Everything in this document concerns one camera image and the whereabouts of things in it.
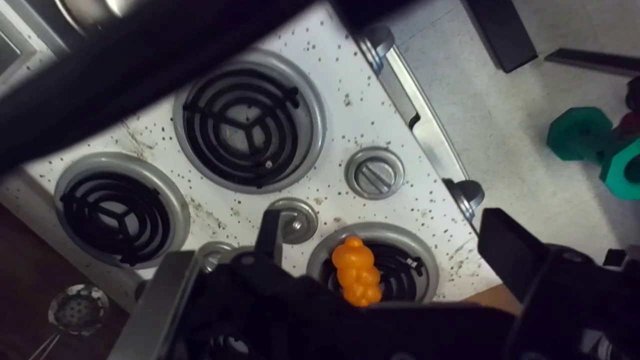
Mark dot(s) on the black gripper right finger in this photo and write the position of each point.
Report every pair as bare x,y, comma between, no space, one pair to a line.
527,257

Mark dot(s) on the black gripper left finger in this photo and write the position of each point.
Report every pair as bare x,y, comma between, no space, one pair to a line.
270,240

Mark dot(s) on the orange bumpy toy object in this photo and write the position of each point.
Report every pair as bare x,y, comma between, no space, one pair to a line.
356,272

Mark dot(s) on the grey stove knob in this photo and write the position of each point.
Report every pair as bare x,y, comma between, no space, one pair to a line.
375,173
297,220
215,250

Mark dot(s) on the black coil stove burner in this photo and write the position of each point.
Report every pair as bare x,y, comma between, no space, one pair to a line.
121,213
406,266
250,123

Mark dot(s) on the green hex dumbbell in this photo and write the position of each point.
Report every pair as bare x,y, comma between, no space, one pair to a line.
581,133

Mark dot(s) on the wooden toy play kitchen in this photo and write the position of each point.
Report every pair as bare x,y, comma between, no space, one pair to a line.
333,87

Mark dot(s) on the silver kitchen towel bar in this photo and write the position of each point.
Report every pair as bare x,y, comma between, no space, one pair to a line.
417,113

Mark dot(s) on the small hanging metal utensil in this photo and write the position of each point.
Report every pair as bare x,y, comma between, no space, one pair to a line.
78,311

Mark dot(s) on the black furniture leg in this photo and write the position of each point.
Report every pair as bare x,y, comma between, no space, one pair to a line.
500,30

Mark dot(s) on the silver toy faucet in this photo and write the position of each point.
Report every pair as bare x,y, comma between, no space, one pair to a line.
101,13

